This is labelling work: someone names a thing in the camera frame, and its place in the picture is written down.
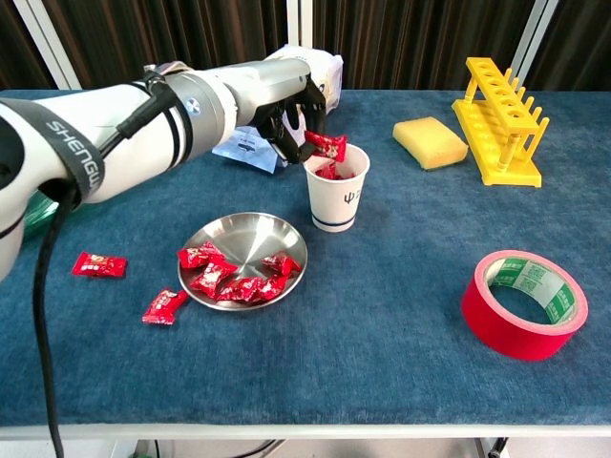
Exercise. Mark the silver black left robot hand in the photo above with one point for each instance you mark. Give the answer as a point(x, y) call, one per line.
point(272, 90)

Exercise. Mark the red-wrapped candy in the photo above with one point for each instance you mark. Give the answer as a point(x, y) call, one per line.
point(272, 286)
point(163, 306)
point(198, 256)
point(327, 172)
point(329, 145)
point(98, 264)
point(236, 289)
point(281, 263)
point(212, 279)

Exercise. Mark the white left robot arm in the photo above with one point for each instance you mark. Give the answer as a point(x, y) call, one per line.
point(119, 143)

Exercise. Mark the white paper cup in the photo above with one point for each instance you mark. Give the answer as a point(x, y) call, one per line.
point(334, 205)

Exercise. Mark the white tissue pack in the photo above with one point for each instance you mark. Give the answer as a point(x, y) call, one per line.
point(329, 71)

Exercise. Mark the dark pleated curtain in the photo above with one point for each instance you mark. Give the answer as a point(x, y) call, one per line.
point(406, 38)
point(582, 38)
point(14, 47)
point(167, 28)

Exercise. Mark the round stainless steel plate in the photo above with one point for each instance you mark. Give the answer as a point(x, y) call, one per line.
point(248, 238)

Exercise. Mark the yellow sponge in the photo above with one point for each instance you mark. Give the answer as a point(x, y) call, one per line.
point(429, 140)

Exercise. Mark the yellow test tube rack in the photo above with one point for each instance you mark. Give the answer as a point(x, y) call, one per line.
point(506, 172)

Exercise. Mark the green transparent plastic sleeve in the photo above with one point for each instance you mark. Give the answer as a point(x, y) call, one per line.
point(40, 214)

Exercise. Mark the blue felt table cloth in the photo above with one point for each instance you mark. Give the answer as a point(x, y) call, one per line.
point(382, 334)

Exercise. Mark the red tape roll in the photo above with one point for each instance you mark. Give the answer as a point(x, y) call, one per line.
point(506, 334)

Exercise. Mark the white frame post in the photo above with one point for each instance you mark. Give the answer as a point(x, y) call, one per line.
point(534, 47)
point(49, 47)
point(299, 24)

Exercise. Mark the white table frame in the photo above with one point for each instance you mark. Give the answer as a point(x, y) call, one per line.
point(305, 431)

